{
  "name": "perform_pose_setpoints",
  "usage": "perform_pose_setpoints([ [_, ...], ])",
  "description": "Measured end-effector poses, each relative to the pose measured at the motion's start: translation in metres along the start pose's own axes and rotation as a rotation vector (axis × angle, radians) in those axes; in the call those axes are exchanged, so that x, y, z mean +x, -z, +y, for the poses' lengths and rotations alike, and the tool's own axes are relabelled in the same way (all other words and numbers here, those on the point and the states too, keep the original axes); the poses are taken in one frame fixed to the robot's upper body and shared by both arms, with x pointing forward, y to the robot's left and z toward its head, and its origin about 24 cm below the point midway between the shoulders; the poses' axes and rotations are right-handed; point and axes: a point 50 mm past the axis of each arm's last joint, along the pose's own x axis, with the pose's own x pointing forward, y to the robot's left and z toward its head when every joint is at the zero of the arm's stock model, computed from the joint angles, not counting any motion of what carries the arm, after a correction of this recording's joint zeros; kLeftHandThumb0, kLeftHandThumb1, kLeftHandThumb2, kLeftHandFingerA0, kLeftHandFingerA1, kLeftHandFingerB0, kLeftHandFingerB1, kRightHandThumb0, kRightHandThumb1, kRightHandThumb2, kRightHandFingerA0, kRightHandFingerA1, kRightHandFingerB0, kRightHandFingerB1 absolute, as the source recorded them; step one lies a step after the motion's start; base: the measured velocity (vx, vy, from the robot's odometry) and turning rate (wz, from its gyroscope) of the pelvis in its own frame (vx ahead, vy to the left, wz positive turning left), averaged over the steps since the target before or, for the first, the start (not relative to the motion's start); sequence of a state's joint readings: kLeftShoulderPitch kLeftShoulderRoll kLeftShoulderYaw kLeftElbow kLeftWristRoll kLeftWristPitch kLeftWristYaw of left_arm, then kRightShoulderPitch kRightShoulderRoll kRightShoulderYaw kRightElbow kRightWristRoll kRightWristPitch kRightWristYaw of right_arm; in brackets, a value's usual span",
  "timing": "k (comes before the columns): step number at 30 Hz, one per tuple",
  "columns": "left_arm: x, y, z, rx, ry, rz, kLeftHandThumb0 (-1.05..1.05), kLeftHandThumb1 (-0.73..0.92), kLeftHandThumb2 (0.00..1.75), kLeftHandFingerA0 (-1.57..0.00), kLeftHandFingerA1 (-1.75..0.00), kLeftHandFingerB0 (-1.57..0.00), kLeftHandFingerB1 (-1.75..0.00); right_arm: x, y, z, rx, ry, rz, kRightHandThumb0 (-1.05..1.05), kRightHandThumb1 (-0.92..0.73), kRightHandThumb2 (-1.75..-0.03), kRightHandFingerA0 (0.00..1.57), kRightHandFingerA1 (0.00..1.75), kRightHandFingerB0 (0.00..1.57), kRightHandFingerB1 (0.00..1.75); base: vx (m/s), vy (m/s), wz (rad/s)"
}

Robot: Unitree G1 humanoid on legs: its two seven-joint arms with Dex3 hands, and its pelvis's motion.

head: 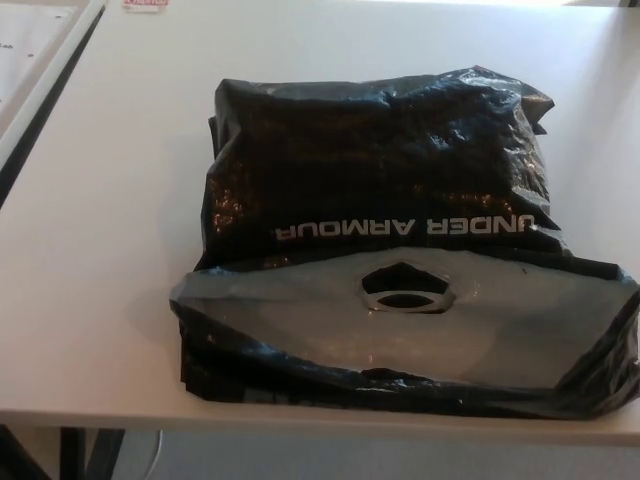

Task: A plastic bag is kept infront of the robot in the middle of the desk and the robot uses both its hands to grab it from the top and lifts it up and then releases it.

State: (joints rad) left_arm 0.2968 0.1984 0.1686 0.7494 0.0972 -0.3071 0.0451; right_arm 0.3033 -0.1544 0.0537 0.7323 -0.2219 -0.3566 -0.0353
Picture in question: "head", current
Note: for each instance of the black desk leg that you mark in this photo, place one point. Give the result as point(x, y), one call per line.
point(87, 455)

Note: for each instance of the red and white label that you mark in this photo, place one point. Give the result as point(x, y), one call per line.
point(145, 5)

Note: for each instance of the black Under Armour plastic bag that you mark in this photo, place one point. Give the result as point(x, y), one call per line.
point(380, 165)

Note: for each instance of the white side table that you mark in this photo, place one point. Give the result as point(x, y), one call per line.
point(30, 90)

